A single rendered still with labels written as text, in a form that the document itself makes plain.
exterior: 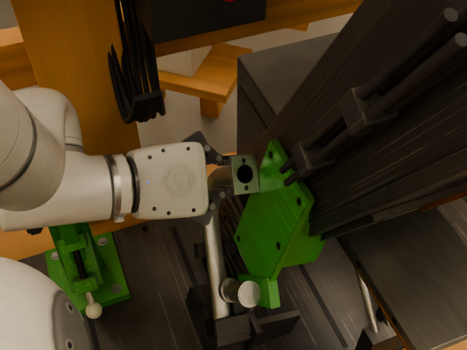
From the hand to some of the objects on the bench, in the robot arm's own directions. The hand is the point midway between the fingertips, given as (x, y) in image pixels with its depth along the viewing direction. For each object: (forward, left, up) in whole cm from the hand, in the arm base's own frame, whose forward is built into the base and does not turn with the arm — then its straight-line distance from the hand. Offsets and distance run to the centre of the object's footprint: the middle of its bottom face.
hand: (233, 175), depth 79 cm
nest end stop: (-11, +6, -28) cm, 31 cm away
